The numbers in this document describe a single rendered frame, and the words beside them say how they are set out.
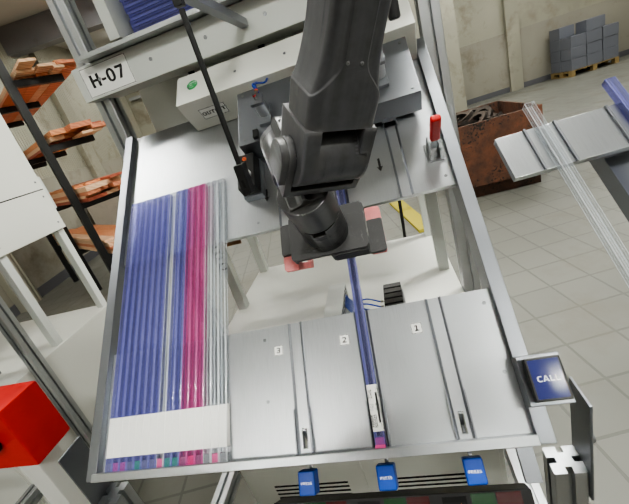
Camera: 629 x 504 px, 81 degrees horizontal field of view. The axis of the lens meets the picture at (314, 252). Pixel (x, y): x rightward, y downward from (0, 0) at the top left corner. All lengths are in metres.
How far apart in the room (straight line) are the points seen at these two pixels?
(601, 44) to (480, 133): 7.88
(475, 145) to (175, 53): 2.78
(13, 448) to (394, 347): 0.87
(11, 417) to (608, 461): 1.54
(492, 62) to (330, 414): 10.35
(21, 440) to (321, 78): 0.99
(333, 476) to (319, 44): 1.06
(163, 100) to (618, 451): 1.62
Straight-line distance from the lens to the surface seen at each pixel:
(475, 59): 10.51
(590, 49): 10.95
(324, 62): 0.30
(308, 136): 0.31
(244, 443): 0.64
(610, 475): 1.46
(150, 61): 0.95
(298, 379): 0.60
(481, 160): 3.42
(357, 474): 1.15
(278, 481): 1.23
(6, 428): 1.08
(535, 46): 11.20
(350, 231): 0.47
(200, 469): 0.65
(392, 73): 0.73
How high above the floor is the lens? 1.16
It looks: 21 degrees down
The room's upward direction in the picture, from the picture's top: 18 degrees counter-clockwise
